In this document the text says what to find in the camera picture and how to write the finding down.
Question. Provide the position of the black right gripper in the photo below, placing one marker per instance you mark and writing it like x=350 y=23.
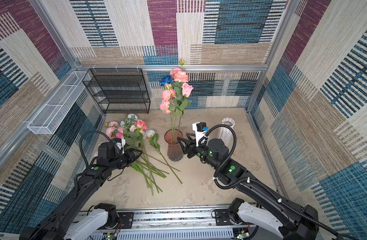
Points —
x=190 y=146

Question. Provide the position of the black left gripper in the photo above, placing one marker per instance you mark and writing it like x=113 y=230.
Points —
x=131 y=156

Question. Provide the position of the red ribbed glass vase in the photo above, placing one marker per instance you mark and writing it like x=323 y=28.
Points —
x=174 y=151

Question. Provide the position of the white ribbed ceramic vase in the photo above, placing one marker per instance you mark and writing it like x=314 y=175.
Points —
x=225 y=134

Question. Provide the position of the pink double rose stem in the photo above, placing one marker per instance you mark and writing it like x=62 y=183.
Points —
x=167 y=105

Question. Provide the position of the pink single rose stem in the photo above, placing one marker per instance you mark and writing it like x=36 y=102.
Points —
x=183 y=92

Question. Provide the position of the blue artificial rose stem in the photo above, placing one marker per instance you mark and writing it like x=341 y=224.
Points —
x=166 y=80

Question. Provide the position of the pink rose stem with bud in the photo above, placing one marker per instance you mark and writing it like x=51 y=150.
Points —
x=178 y=74

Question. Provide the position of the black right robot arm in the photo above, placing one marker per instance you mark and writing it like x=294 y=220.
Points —
x=275 y=213

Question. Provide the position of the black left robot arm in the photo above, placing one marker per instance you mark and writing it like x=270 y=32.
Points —
x=58 y=224

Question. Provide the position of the pile of artificial flowers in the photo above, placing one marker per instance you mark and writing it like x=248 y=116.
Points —
x=151 y=164

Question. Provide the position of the white rose stem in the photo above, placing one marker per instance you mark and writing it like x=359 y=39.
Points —
x=152 y=137

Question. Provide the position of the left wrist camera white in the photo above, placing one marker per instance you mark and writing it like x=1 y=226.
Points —
x=120 y=145

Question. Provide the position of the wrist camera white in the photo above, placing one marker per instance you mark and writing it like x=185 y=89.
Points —
x=120 y=145
x=200 y=130

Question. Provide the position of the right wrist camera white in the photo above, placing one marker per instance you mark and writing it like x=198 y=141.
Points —
x=200 y=130

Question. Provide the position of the black wire mesh shelf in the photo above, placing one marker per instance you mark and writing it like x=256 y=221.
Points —
x=118 y=90

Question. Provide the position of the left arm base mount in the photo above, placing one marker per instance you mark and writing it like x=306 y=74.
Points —
x=115 y=220

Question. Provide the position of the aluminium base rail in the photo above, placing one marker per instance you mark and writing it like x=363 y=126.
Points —
x=174 y=223

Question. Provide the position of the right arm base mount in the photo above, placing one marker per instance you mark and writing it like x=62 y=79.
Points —
x=228 y=214

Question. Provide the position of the white wire mesh tray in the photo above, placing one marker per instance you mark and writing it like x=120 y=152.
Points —
x=52 y=114

